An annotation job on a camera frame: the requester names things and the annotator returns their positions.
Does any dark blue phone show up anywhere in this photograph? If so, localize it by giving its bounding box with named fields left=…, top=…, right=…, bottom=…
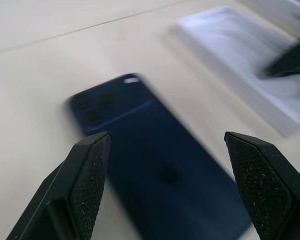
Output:
left=65, top=72, right=253, bottom=240

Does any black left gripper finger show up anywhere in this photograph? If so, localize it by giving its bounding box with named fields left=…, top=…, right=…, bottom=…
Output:
left=224, top=131, right=300, bottom=240
left=5, top=131, right=112, bottom=240
left=263, top=33, right=300, bottom=78

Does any white phone box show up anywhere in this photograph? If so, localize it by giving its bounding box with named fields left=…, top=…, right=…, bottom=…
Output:
left=174, top=6, right=300, bottom=138

